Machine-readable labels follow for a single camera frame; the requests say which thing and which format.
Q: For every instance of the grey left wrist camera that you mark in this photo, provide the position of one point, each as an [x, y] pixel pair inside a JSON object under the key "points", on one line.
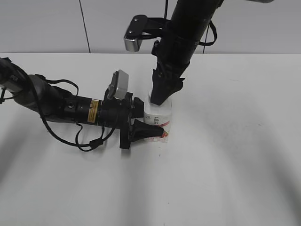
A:
{"points": [[118, 86]]}

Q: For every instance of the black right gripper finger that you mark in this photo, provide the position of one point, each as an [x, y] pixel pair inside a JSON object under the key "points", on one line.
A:
{"points": [[160, 92], [171, 86]]}

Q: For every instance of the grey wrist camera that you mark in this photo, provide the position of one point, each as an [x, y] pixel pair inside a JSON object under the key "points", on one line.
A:
{"points": [[118, 86], [142, 28]]}

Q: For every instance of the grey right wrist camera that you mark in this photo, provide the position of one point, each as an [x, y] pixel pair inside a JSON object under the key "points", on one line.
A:
{"points": [[142, 28]]}

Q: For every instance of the white yili yogurt bottle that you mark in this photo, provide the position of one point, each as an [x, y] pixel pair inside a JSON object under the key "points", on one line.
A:
{"points": [[158, 115]]}

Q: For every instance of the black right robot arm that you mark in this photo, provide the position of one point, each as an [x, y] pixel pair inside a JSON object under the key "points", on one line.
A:
{"points": [[181, 36]]}

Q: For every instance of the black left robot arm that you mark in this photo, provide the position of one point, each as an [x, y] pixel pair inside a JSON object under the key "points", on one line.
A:
{"points": [[51, 102]]}

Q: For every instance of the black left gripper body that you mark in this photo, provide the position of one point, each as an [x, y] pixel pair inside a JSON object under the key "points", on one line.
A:
{"points": [[117, 114]]}

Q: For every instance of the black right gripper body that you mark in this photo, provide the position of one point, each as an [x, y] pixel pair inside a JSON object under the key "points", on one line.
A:
{"points": [[173, 55]]}

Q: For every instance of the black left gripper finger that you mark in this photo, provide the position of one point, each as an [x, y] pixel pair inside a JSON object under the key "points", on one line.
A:
{"points": [[138, 110], [141, 130]]}

